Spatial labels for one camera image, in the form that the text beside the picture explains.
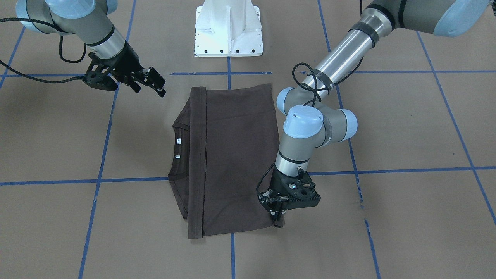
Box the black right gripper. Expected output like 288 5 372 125
110 43 166 98

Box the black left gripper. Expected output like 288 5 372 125
259 165 301 228

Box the dark brown t-shirt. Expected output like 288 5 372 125
168 83 279 239

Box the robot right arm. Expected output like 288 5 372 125
16 0 166 97

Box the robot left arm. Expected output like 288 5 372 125
336 6 495 226

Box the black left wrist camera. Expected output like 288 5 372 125
287 172 321 210

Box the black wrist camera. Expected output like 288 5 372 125
82 52 118 91
287 172 321 210

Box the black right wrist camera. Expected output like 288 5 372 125
82 52 118 91

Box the white pedestal base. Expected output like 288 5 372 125
194 0 264 57

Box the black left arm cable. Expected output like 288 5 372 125
256 58 365 194

